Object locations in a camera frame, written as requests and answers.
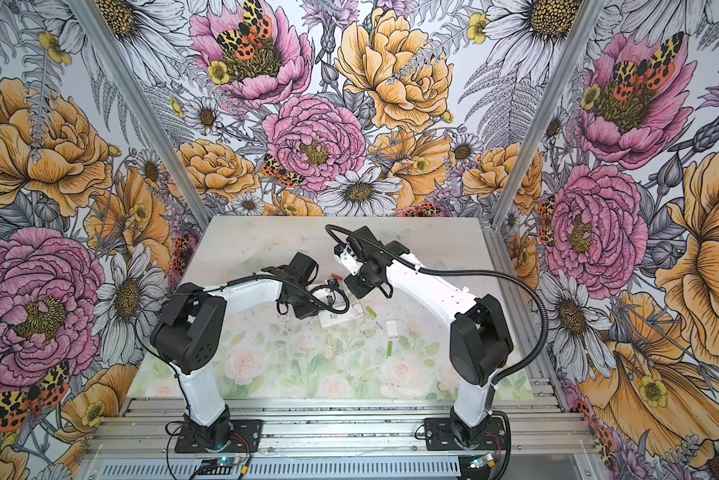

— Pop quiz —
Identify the white battery cover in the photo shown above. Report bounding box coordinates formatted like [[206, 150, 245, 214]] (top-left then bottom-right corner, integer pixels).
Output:
[[385, 320, 399, 338]]

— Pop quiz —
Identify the white remote control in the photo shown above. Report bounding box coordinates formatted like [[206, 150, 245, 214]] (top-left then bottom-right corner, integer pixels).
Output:
[[318, 302, 365, 328]]

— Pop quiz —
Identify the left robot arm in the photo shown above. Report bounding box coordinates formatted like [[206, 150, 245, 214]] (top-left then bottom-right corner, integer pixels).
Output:
[[150, 253, 350, 453]]

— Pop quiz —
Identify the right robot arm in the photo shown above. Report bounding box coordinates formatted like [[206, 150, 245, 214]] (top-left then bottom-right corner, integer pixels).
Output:
[[326, 224, 513, 449]]

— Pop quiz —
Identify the left circuit board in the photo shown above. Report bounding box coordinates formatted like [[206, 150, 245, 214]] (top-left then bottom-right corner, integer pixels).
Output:
[[202, 456, 245, 470]]

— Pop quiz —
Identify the circuit board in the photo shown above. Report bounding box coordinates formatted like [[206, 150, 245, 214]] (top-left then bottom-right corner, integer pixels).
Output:
[[469, 453, 495, 469], [202, 456, 245, 470]]

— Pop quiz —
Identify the right circuit board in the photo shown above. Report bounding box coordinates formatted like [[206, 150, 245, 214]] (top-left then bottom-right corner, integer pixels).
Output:
[[469, 453, 495, 469]]

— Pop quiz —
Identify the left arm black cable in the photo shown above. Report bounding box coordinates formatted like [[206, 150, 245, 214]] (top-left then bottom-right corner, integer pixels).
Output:
[[136, 272, 352, 457]]

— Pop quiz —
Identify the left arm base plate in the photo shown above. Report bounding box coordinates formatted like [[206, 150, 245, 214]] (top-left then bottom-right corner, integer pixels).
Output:
[[175, 418, 264, 454]]

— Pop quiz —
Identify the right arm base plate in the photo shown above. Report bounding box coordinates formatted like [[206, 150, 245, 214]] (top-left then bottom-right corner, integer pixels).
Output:
[[423, 415, 509, 451]]

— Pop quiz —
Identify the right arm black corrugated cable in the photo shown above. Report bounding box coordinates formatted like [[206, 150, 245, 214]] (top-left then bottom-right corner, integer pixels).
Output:
[[324, 223, 549, 480]]

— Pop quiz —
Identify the aluminium frame rail front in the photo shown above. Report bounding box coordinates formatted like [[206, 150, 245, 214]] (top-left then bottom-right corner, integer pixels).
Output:
[[90, 398, 595, 458]]

